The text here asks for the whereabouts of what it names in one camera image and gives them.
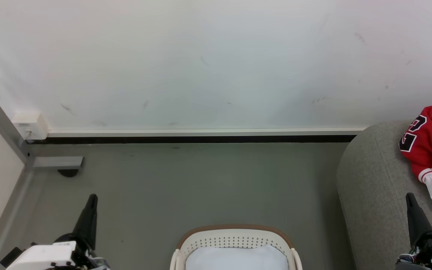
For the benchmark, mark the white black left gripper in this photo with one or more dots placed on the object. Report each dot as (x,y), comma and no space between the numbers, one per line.
(47,257)

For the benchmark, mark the white perforated laundry basket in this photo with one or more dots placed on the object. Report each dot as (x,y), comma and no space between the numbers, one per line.
(234,238)

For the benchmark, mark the grey fabric sofa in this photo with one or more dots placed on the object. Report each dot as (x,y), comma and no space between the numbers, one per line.
(373,187)

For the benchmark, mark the grey metal foot plate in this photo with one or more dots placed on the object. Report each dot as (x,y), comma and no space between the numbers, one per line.
(56,162)

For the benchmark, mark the dark baseboard strip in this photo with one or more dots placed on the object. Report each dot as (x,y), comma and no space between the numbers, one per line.
(201,139)

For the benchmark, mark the pale white cloth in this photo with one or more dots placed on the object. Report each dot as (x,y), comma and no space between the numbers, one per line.
(236,258)

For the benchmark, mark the black round frame foot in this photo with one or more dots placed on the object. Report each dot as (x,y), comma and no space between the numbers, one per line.
(68,172)

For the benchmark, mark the white wall socket box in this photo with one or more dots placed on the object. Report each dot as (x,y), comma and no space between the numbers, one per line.
(30,123)

